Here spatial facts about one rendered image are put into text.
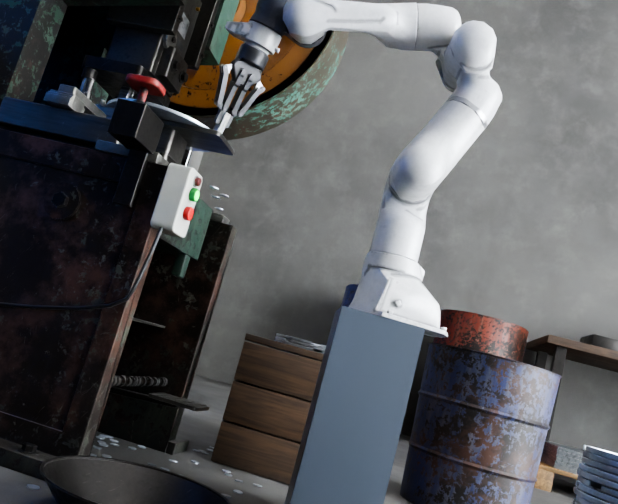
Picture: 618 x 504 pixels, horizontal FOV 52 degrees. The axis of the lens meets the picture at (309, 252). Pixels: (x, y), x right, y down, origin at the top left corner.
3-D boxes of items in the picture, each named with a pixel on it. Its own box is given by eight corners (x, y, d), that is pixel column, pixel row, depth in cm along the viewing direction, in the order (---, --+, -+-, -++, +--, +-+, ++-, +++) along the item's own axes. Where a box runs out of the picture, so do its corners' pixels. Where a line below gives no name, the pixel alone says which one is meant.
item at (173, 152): (221, 200, 160) (236, 150, 163) (204, 182, 147) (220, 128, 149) (131, 179, 165) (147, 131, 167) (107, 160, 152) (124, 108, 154)
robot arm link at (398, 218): (406, 272, 156) (430, 177, 160) (421, 261, 137) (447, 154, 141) (363, 260, 156) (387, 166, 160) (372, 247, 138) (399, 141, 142)
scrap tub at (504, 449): (516, 519, 214) (545, 378, 221) (543, 550, 173) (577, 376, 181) (394, 481, 222) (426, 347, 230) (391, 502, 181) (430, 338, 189)
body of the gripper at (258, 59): (248, 41, 150) (231, 78, 151) (276, 59, 155) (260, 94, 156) (235, 39, 156) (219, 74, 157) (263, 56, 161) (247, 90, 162)
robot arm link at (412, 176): (476, 139, 154) (500, 110, 136) (412, 216, 150) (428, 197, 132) (440, 110, 155) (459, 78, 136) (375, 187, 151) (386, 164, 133)
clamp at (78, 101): (104, 135, 151) (117, 95, 153) (68, 105, 135) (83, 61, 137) (81, 130, 153) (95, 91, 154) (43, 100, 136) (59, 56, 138)
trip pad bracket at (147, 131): (137, 209, 127) (166, 119, 130) (115, 195, 117) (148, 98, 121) (110, 202, 128) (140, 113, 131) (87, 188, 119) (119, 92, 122)
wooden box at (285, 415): (358, 481, 201) (384, 372, 206) (355, 505, 164) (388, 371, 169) (238, 445, 206) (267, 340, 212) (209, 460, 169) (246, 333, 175)
